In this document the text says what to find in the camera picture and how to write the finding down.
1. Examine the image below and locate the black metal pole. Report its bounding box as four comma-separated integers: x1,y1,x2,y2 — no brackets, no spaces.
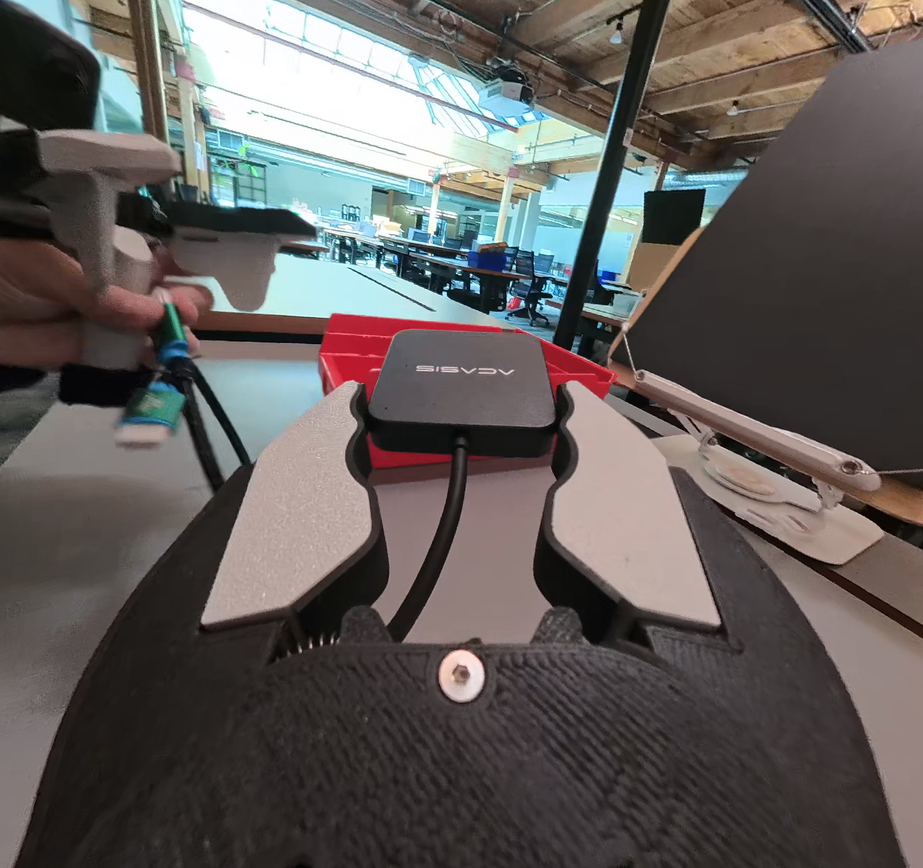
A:
551,0,687,351

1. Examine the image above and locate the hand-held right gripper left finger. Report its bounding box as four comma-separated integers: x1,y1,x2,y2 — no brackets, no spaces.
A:
199,379,390,631

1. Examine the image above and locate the row of office desks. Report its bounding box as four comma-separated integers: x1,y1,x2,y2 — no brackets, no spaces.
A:
317,222,636,328

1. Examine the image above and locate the person's left hand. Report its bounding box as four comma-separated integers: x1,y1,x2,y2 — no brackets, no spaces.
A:
0,240,215,373

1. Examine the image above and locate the wooden post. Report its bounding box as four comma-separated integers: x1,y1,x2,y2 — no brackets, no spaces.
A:
119,0,173,144

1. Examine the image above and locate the white tablet stand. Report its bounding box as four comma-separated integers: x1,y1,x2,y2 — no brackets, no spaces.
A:
633,369,886,567

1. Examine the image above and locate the black panel with wooden rim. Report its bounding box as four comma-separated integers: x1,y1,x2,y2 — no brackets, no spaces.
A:
609,38,923,523

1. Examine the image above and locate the red plastic bin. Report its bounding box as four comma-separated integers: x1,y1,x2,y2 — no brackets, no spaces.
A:
319,313,620,468

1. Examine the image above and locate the black usb hub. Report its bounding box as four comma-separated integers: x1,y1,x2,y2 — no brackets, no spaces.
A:
365,329,558,459

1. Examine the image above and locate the ceiling projector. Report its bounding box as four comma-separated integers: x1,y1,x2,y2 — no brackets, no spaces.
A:
477,67,536,119

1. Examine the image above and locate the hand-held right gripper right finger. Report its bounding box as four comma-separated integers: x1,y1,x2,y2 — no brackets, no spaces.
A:
536,379,723,631

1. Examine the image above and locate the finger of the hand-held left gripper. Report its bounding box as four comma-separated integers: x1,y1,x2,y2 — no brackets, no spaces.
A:
32,128,183,292
153,206,320,314

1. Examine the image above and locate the cardboard box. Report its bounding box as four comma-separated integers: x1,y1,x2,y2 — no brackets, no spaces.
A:
626,229,704,293

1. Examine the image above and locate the green potted plant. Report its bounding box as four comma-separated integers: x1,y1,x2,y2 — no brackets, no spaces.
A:
212,139,255,180

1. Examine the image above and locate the braided cable with green plugs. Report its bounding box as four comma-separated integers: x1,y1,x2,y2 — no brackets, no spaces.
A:
114,289,253,492

